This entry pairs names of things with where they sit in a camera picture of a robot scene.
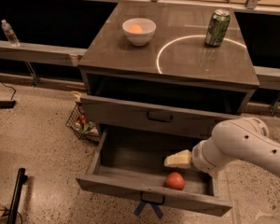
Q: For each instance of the clear plastic water bottle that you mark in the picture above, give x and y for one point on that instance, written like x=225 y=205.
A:
x=10 y=34

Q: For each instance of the black metal stand post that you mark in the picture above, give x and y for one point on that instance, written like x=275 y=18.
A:
x=13 y=211

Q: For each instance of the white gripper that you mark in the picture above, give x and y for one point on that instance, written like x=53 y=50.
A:
x=198 y=157

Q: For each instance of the black wire basket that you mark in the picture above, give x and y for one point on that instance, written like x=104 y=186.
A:
x=83 y=129

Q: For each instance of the green soda can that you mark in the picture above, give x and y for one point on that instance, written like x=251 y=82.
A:
x=217 y=27

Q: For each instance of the red apple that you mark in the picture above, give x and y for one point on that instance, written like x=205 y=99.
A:
x=175 y=180

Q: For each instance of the grey drawer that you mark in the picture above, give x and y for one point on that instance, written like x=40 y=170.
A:
x=128 y=164
x=153 y=118

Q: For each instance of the grey middle drawer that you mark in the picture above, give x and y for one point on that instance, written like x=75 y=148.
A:
x=128 y=164

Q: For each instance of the white ceramic bowl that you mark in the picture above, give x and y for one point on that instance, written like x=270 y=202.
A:
x=148 y=26

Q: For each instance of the black power adapter with cable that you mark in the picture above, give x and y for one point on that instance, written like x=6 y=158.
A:
x=8 y=104

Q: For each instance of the grey top drawer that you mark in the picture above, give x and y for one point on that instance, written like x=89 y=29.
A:
x=153 y=118

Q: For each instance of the grey wooden drawer cabinet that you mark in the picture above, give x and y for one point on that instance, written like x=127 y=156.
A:
x=175 y=68

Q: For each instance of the grey metal rail shelf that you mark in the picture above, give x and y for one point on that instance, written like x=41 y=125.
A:
x=36 y=53

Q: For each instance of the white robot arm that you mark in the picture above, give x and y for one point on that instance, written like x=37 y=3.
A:
x=244 y=139

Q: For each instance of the orange fruit in bowl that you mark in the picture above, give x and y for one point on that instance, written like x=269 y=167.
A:
x=135 y=29

